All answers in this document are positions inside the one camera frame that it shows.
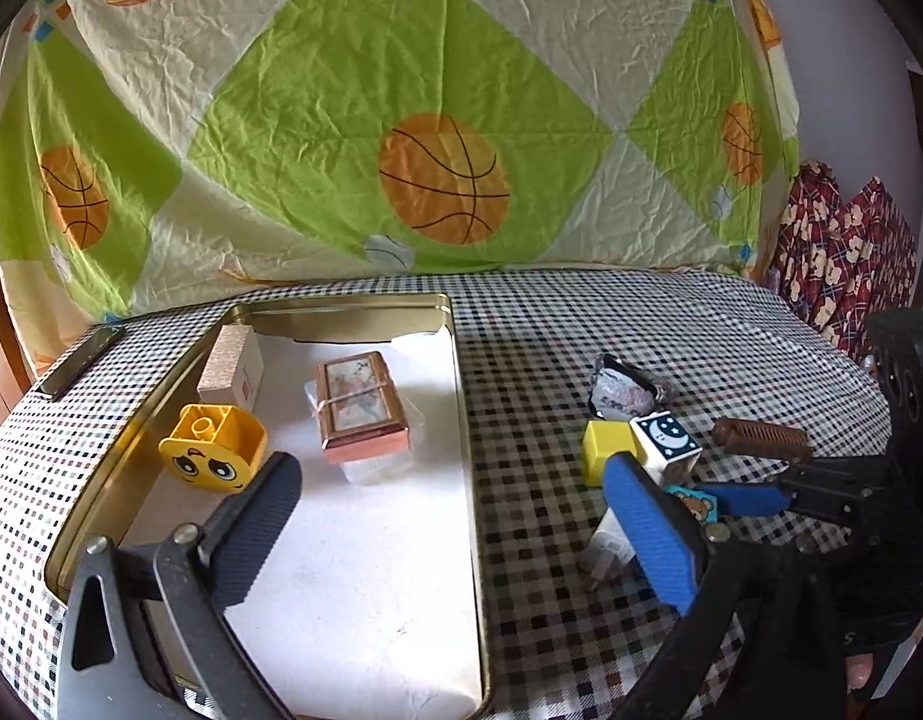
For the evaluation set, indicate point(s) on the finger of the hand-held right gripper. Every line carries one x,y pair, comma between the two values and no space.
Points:
742,499

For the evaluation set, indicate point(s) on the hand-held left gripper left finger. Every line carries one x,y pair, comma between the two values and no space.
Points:
260,514

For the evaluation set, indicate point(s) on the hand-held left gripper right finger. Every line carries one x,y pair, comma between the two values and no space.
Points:
648,532

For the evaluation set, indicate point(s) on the white charger plug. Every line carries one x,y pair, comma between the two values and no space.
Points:
607,547

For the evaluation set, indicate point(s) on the blue bear toy block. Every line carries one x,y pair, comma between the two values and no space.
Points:
693,504

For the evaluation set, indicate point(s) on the brown comb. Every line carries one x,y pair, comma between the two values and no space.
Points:
761,436

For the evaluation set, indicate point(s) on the yellow face toy block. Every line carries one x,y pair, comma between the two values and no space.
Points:
206,457

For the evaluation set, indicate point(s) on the white moon cube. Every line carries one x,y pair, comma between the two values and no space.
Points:
667,442

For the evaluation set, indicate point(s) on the yellow cube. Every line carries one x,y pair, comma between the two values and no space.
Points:
607,446

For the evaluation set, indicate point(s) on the clear plastic case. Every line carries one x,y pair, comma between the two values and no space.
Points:
375,472

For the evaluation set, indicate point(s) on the gold tin box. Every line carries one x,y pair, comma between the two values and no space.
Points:
371,577

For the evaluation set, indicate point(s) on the white box with glitter top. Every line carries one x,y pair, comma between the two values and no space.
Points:
240,375

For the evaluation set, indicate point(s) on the rose gold picture frame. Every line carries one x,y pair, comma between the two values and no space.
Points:
360,405

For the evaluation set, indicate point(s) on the person's right hand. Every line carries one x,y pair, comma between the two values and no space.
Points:
860,671

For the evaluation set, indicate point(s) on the red bear printed cloth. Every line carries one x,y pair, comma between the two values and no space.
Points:
843,255

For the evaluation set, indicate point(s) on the checked tablecloth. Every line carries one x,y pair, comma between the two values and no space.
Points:
551,360

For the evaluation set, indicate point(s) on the basketball printed green bedsheet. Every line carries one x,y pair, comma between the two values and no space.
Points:
319,127

